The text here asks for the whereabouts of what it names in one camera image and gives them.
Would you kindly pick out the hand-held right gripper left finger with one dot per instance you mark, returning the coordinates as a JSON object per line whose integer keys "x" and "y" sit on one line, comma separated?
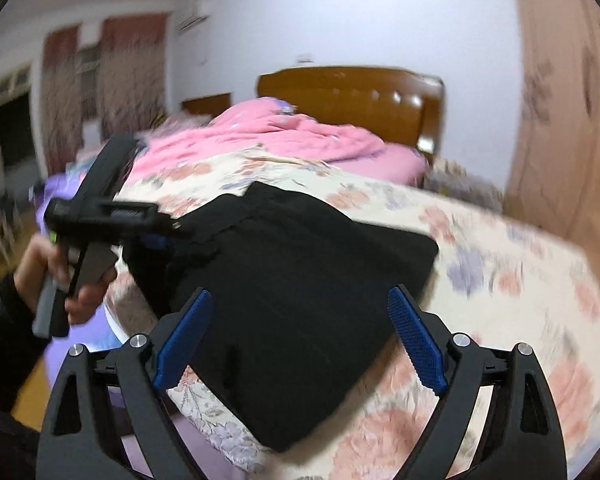
{"x": 185, "y": 340}

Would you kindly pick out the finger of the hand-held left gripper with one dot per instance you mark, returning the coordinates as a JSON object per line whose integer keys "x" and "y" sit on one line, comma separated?
{"x": 156, "y": 240}

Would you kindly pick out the brown patterned curtain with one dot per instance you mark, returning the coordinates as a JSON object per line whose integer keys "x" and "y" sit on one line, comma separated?
{"x": 130, "y": 70}
{"x": 60, "y": 100}

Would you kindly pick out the white wall socket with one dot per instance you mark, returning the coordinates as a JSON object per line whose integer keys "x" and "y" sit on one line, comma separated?
{"x": 305, "y": 58}

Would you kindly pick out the floral pillow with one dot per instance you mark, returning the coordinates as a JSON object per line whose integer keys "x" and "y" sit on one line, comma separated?
{"x": 460, "y": 180}

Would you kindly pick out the pink quilt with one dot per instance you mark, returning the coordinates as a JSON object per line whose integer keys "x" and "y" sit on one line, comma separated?
{"x": 280, "y": 135}

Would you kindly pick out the dark glass door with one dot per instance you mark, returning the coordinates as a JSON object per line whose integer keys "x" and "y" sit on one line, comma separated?
{"x": 14, "y": 125}

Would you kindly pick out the person's left hand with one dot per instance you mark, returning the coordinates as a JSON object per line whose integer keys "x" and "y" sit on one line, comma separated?
{"x": 87, "y": 300}

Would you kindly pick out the white air conditioner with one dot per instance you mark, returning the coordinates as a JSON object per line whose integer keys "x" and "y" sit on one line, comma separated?
{"x": 194, "y": 17}

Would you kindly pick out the wooden headboard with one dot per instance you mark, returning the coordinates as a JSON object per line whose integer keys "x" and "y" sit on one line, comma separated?
{"x": 355, "y": 95}

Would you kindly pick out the person's left forearm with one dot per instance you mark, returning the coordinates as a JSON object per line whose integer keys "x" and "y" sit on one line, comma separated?
{"x": 5, "y": 350}

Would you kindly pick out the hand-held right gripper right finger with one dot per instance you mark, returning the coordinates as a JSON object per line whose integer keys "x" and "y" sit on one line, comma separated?
{"x": 417, "y": 340}

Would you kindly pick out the wooden wardrobe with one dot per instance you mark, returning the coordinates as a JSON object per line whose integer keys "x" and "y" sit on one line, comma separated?
{"x": 555, "y": 110}

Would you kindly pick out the black pants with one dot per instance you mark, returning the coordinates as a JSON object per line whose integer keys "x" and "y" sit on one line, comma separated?
{"x": 300, "y": 285}

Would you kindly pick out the floral bed sheet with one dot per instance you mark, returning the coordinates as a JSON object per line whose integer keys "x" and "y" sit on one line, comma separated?
{"x": 505, "y": 270}

